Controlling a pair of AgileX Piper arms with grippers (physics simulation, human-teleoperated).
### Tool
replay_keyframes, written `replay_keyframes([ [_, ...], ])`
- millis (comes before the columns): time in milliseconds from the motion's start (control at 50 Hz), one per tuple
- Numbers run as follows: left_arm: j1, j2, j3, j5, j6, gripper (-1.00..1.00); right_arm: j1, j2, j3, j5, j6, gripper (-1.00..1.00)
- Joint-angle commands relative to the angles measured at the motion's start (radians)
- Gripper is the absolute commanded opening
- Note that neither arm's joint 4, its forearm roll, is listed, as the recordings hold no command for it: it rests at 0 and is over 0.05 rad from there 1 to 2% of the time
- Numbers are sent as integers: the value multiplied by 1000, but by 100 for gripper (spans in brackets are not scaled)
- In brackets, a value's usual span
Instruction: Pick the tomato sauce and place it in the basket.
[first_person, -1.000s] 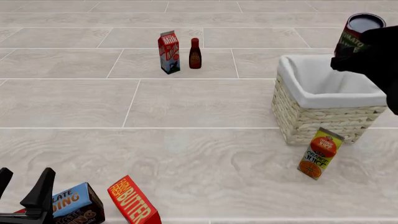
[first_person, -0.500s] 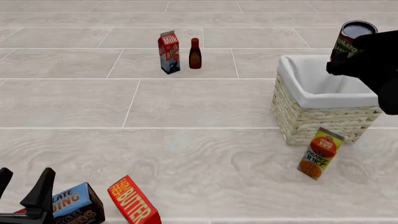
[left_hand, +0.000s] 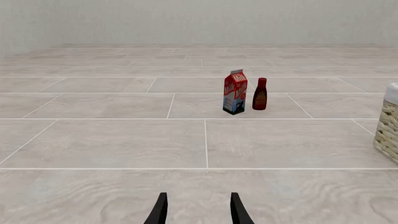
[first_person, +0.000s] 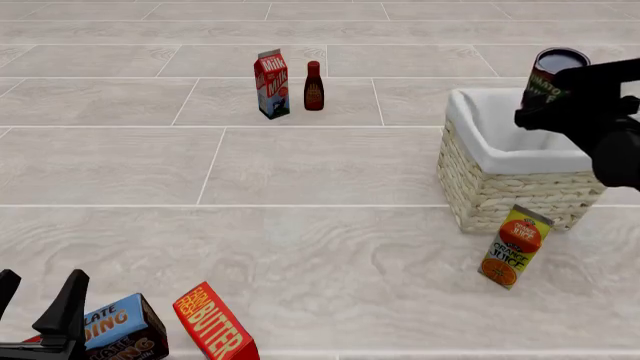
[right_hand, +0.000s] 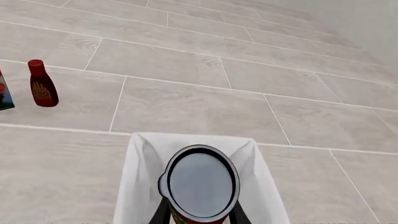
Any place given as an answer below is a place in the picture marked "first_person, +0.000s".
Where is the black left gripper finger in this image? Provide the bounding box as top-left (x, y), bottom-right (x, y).
top-left (31, 268), bottom-right (91, 341)
top-left (0, 268), bottom-right (23, 322)

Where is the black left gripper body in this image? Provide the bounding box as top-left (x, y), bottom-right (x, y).
top-left (0, 333), bottom-right (87, 360)

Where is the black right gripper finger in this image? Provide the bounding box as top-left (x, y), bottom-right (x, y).
top-left (553, 57), bottom-right (640, 94)
top-left (514, 96), bottom-right (576, 133)

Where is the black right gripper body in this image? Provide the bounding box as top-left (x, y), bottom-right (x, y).
top-left (574, 91), bottom-right (640, 133)

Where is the tomato sauce tin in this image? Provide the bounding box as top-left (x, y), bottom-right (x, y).
top-left (521, 46), bottom-right (592, 111)

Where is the wicker basket with white lining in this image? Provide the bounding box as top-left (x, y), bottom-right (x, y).
top-left (436, 87), bottom-right (609, 236)

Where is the dark red sauce bottle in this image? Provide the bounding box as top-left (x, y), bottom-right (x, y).
top-left (303, 60), bottom-right (326, 112)

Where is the blue brown chocolate pudding box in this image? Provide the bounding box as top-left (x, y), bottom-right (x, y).
top-left (81, 292), bottom-right (170, 360)

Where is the orange juice carton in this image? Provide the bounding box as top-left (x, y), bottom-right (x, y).
top-left (477, 204), bottom-right (555, 291)

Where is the red butter box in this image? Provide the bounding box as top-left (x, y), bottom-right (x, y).
top-left (172, 281), bottom-right (261, 360)

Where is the red white milk carton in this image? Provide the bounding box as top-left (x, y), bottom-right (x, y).
top-left (253, 48), bottom-right (292, 121)

